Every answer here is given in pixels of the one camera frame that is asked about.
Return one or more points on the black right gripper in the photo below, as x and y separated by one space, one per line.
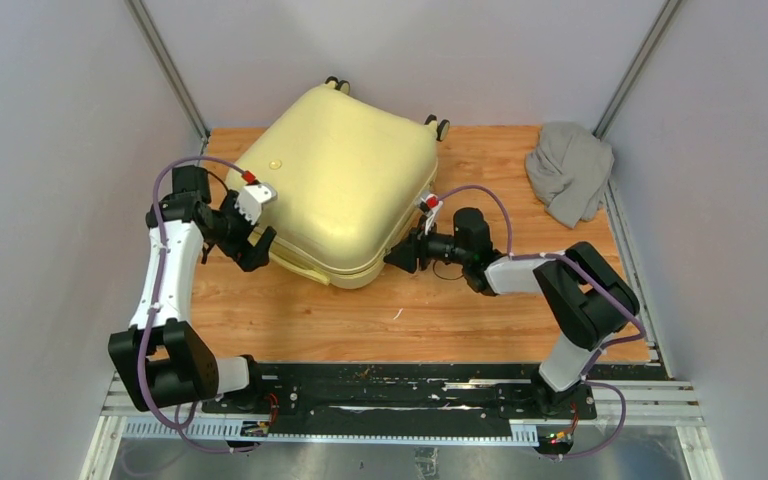
405 254

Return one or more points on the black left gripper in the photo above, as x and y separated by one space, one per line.
242 249

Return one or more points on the cream suitcase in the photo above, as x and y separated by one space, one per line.
349 178

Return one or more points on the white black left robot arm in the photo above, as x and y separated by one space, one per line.
160 358

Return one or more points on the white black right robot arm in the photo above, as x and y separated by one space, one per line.
589 300

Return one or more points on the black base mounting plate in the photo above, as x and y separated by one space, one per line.
472 400

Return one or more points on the grey crumpled cloth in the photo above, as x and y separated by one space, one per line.
568 171

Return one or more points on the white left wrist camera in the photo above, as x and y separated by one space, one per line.
252 199

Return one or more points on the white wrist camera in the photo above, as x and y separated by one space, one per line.
430 206
252 199

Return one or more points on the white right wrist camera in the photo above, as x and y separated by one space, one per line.
430 206

